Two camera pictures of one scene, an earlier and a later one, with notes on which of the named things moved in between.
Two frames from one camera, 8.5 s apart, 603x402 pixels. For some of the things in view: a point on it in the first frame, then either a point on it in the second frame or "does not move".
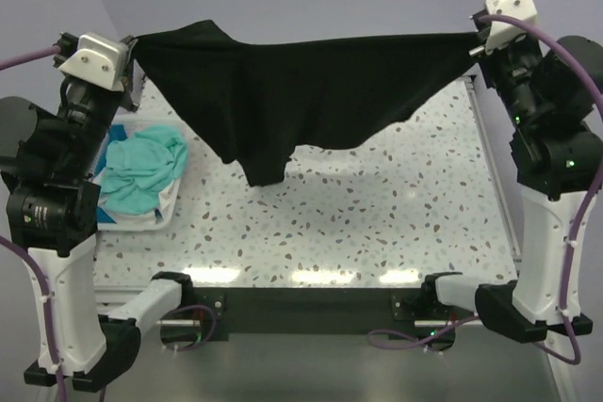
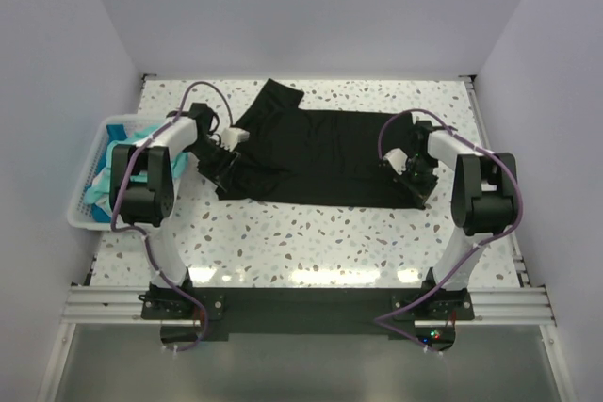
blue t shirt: x=117 y=132 does not move
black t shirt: x=256 y=99 to x=288 y=154
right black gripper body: x=503 y=65 to x=418 y=176
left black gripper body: x=123 y=96 to x=214 y=160
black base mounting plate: x=405 y=311 does not move
